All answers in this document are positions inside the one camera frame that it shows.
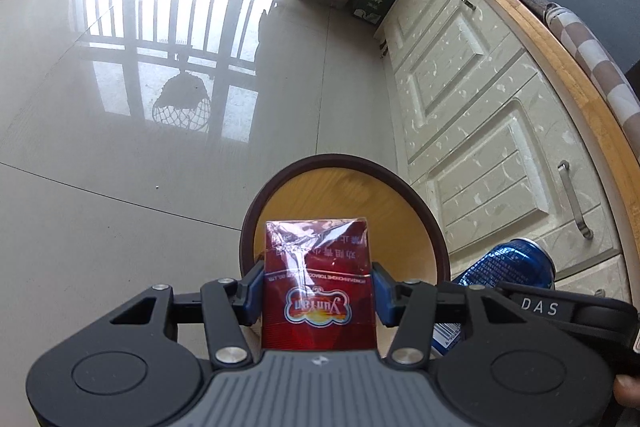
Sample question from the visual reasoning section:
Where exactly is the brown white checkered cloth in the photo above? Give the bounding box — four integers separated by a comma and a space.
544, 4, 640, 138

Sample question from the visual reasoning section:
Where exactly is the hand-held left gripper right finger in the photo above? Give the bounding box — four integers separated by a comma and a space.
370, 262, 527, 368

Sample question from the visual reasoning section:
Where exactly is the person's right hand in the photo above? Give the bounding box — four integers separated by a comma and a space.
613, 375, 640, 408

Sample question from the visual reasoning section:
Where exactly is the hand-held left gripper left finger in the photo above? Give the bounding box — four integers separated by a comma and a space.
107, 258, 267, 369

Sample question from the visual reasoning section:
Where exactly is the white marbled cabinet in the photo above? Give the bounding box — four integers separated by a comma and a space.
375, 0, 634, 308

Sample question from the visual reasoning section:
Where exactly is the blue drink can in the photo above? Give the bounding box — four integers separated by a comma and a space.
432, 238, 557, 361

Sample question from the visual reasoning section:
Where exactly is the red cigarette pack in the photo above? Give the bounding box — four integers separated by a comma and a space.
261, 217, 377, 351

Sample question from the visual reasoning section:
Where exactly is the wooden trash bin dark rim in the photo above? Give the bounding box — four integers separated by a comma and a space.
240, 155, 451, 290

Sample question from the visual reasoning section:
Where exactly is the long metal cabinet handle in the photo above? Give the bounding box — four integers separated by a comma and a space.
557, 160, 595, 241

